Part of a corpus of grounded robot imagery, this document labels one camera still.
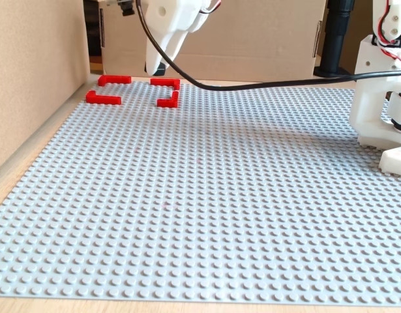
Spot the black camera cable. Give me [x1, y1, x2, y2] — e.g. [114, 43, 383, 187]
[135, 0, 401, 93]

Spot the tall cardboard panel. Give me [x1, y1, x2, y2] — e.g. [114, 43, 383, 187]
[0, 0, 91, 177]

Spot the black stand pole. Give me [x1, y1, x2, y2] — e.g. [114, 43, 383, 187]
[313, 0, 357, 78]

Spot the red L-shaped Lego beam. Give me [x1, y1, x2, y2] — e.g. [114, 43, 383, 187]
[98, 74, 132, 87]
[156, 91, 180, 108]
[85, 90, 123, 106]
[149, 78, 181, 91]

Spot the grey Lego baseplate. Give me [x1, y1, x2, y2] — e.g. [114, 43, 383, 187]
[0, 80, 401, 307]

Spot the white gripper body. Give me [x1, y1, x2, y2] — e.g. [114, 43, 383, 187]
[188, 0, 211, 33]

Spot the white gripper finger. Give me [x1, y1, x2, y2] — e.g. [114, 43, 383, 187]
[144, 0, 196, 76]

